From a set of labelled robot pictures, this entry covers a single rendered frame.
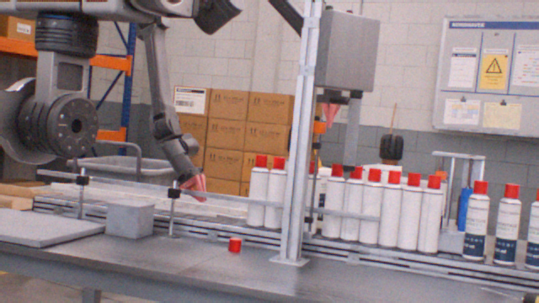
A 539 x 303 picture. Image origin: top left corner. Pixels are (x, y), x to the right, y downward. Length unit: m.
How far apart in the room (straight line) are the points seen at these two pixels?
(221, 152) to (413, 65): 2.08
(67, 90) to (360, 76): 0.72
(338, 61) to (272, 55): 5.33
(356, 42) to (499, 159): 4.54
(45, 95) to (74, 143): 0.12
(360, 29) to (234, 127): 3.78
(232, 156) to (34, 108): 3.99
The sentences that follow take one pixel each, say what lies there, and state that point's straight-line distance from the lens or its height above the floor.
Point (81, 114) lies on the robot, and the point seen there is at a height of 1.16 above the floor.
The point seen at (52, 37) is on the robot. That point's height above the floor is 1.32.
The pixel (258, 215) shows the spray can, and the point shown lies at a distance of 1.87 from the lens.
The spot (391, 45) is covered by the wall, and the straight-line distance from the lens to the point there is 6.51.
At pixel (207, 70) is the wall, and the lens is 7.46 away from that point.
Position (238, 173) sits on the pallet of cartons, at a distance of 5.42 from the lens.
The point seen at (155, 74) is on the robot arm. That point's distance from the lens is 2.05.
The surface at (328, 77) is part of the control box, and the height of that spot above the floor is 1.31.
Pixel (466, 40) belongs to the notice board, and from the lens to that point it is 6.18.
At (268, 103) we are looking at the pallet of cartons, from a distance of 5.31.
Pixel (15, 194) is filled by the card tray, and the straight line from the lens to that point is 2.46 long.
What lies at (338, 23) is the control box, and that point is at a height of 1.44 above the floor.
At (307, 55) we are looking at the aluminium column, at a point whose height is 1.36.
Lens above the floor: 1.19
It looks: 3 degrees down
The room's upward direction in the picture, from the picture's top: 6 degrees clockwise
